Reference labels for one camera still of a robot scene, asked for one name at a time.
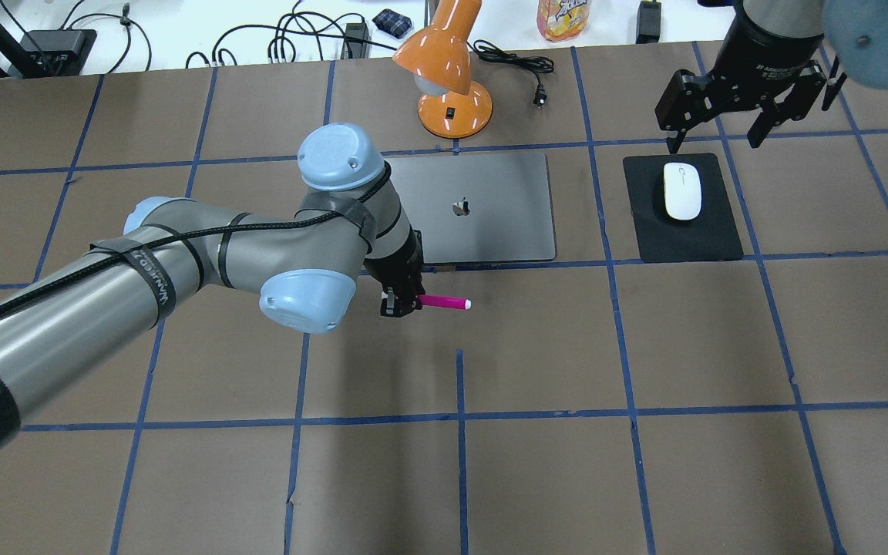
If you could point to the black power adapter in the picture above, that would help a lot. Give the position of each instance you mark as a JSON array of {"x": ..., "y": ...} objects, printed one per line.
[{"x": 649, "y": 22}]

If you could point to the dark blue pouch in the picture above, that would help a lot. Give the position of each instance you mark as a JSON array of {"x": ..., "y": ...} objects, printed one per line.
[{"x": 393, "y": 23}]

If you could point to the pink marker pen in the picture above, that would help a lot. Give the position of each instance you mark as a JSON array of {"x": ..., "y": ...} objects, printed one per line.
[{"x": 461, "y": 304}]

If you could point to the yellow juice bottle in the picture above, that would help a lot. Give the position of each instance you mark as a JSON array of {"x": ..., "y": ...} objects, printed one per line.
[{"x": 558, "y": 21}]

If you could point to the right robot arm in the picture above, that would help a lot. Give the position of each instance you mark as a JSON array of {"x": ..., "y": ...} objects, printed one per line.
[{"x": 855, "y": 35}]

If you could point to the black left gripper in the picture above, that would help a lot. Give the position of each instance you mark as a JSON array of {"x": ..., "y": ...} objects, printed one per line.
[{"x": 400, "y": 271}]

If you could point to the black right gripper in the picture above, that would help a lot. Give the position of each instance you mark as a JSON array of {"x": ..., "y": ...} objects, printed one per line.
[{"x": 770, "y": 44}]

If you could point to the silver laptop notebook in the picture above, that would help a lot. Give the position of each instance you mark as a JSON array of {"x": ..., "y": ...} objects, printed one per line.
[{"x": 479, "y": 208}]

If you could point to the white computer mouse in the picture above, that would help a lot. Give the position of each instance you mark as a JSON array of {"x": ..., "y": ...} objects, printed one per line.
[{"x": 682, "y": 191}]

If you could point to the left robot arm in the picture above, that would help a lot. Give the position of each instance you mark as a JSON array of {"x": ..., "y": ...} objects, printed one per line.
[{"x": 304, "y": 271}]

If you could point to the orange desk lamp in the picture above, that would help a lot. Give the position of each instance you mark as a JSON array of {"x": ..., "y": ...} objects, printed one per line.
[{"x": 452, "y": 106}]

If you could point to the black mousepad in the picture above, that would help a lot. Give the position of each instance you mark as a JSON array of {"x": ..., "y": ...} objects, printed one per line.
[{"x": 711, "y": 237}]

